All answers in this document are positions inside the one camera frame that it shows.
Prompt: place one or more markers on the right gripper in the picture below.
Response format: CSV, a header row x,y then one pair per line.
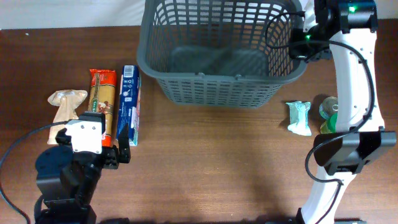
x,y
296,51

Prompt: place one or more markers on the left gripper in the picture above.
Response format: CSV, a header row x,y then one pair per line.
x,y
111,154

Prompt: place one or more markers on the blue pasta box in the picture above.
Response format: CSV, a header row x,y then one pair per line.
x,y
129,103

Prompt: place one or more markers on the mint green packet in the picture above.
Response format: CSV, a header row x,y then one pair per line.
x,y
298,116

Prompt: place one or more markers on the silver tin can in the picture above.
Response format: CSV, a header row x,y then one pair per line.
x,y
328,107

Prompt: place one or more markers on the orange spaghetti packet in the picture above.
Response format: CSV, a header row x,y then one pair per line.
x,y
102,95

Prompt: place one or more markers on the beige food pouch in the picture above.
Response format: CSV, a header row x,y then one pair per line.
x,y
67,101

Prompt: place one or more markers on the green lidded glass jar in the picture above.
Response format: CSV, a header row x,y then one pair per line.
x,y
329,126

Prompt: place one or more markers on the grey plastic basket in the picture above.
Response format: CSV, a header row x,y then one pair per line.
x,y
219,53

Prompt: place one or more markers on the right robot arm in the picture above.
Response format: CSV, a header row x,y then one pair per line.
x,y
348,30

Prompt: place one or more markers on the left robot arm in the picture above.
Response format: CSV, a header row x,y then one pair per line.
x,y
68,173

